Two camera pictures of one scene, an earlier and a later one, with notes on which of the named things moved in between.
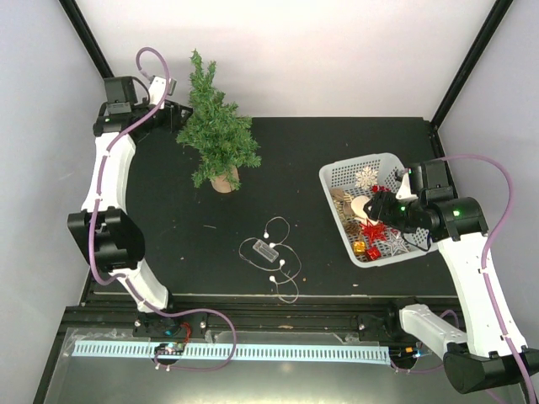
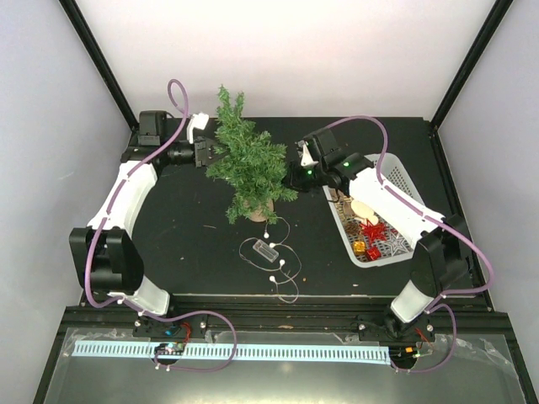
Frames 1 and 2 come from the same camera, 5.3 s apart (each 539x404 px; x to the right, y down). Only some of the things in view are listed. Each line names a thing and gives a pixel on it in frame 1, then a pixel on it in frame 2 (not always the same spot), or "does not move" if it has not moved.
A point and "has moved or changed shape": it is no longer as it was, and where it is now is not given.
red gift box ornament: [373, 253] does not move
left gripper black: [173, 122] to [202, 152]
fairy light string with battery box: [270, 253] does not move
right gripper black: [380, 209] to [291, 179]
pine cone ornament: [353, 227] does not move
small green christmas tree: [216, 136] has moved or changed shape
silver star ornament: [397, 244] does not move
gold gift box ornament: [360, 247] does not move
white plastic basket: [349, 187] does not move
